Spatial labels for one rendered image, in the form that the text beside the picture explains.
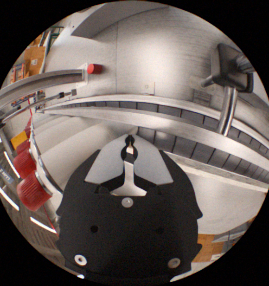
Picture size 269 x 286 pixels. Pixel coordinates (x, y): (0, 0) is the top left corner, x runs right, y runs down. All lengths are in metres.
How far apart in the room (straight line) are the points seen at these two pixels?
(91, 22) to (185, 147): 0.40
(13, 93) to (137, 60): 0.33
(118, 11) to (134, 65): 0.19
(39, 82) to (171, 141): 0.37
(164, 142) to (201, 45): 0.22
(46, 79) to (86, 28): 0.20
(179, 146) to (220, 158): 0.09
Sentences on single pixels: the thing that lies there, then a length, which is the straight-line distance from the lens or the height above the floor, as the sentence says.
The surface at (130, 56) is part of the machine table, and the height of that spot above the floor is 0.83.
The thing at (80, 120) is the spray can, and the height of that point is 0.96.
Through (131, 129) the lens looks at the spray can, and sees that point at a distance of 0.15.
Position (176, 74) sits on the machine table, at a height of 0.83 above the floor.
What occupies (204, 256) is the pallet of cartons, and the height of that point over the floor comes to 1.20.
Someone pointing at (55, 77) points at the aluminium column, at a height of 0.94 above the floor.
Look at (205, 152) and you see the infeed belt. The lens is 0.18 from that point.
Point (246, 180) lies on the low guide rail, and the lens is 0.24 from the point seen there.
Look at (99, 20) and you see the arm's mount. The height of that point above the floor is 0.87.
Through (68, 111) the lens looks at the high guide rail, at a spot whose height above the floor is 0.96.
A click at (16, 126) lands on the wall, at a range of 8.03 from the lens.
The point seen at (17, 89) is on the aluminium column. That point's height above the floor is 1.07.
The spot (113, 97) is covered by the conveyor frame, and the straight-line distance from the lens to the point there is 0.20.
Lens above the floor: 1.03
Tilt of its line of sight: 47 degrees down
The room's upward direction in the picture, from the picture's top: 133 degrees counter-clockwise
